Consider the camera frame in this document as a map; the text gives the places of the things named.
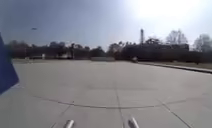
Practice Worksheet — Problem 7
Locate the grey paved plaza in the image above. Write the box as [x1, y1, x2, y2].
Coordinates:
[0, 59, 212, 128]

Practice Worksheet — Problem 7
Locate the tall tower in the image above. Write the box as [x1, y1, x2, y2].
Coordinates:
[139, 28, 145, 45]

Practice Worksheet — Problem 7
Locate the row of trees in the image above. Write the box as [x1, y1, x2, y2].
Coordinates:
[5, 39, 128, 62]

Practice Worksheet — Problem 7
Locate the dark long building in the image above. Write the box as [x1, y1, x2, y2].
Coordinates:
[122, 42, 212, 64]

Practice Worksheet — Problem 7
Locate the robot's own part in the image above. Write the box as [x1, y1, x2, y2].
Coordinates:
[127, 117, 141, 128]
[63, 119, 76, 128]

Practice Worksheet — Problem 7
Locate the kerb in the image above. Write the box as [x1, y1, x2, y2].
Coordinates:
[137, 61, 212, 76]

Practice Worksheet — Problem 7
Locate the blue flag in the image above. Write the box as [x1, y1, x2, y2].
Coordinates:
[0, 11, 20, 99]

